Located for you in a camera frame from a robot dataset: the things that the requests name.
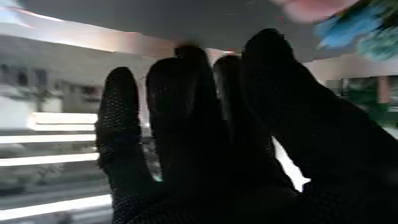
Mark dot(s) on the blue flower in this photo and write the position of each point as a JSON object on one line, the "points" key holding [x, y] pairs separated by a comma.
{"points": [[346, 28]]}

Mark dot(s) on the dark green flower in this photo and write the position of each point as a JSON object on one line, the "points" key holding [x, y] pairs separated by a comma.
{"points": [[378, 45]]}

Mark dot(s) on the pink flower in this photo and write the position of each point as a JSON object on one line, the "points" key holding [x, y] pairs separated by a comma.
{"points": [[311, 8]]}

